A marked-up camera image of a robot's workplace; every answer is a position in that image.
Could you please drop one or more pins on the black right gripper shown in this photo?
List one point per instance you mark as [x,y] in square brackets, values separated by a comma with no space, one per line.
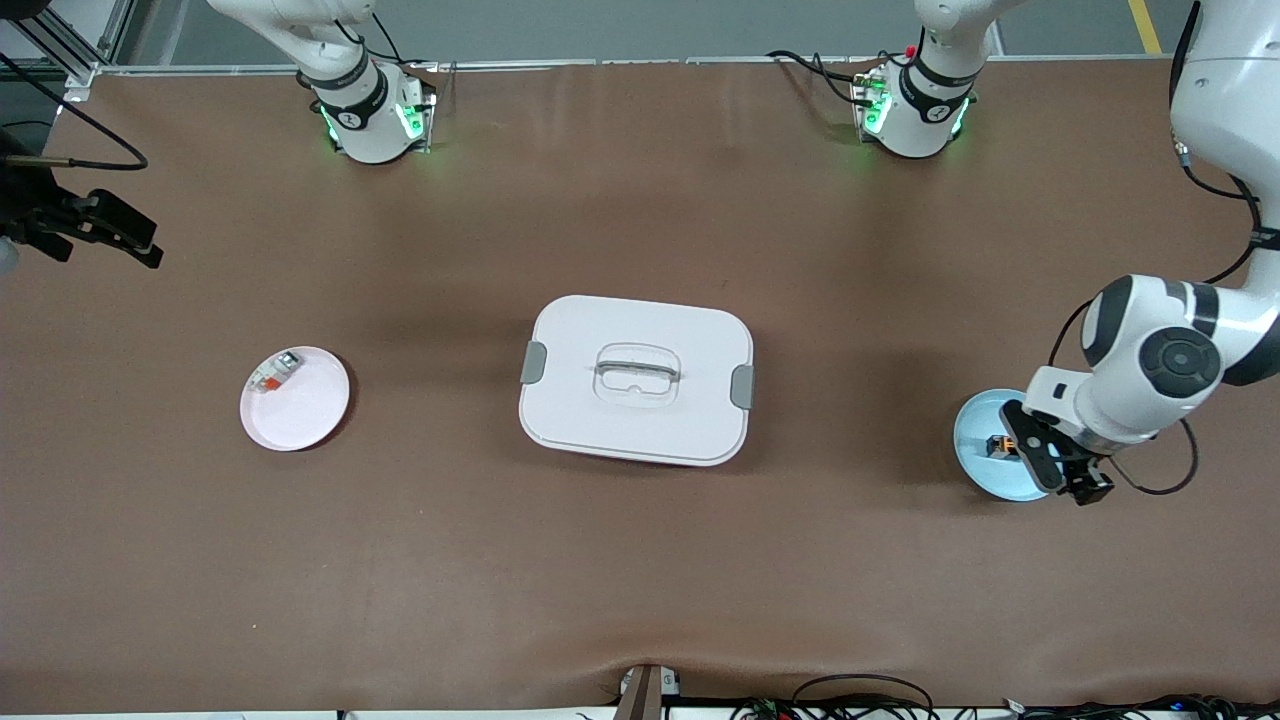
[22,203]

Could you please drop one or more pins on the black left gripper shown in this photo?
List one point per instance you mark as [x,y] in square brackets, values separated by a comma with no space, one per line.
[1084,477]

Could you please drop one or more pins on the black orange switch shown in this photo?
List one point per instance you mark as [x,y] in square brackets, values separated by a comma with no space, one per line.
[995,447]

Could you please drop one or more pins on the white lidded storage box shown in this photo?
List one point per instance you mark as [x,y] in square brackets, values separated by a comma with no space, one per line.
[640,430]

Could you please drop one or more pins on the light blue round plate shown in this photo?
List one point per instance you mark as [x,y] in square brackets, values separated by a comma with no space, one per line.
[975,470]

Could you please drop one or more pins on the pink round plate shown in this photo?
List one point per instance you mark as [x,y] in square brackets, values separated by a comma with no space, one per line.
[300,415]

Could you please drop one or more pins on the metal table edge clamp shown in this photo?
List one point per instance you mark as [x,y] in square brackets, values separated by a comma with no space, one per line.
[645,695]

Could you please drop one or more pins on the aluminium frame profile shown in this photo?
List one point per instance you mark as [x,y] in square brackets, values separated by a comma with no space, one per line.
[112,30]

